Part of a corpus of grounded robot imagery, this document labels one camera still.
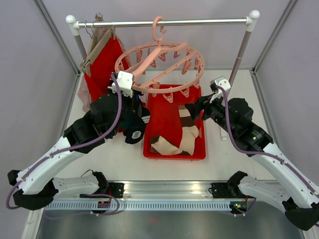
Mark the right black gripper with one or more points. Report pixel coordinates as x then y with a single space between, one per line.
194 109

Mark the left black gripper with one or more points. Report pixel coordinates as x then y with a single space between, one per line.
130 100

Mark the black sports sock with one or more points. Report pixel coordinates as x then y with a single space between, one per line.
143 112
135 132

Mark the brown beige striped sock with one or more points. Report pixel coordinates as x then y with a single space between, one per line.
189 131

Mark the pink round clip hanger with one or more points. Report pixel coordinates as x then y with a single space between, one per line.
161 68

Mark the teal christmas sock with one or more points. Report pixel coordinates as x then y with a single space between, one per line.
130 122

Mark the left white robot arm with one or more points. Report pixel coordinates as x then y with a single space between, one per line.
37 186

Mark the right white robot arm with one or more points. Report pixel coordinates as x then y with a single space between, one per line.
294 195

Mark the beige clip hanger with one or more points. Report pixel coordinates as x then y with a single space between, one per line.
99 38

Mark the red plastic tray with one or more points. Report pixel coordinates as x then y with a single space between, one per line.
165 121

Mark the pink hanging garment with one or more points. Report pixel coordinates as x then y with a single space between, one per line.
103 52

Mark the red hanging cloth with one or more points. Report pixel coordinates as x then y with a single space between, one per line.
101 70

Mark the metal clothes rack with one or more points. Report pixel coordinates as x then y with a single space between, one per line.
249 21

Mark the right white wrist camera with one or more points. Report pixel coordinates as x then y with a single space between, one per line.
216 86

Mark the aluminium frame post right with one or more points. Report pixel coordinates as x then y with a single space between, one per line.
275 33

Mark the aluminium frame post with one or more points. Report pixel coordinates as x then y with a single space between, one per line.
275 33
56 34

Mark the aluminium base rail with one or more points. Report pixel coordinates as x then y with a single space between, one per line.
172 189

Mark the white slotted cable duct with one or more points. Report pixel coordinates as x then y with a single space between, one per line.
141 205

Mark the aluminium frame post left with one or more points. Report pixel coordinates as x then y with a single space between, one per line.
56 34

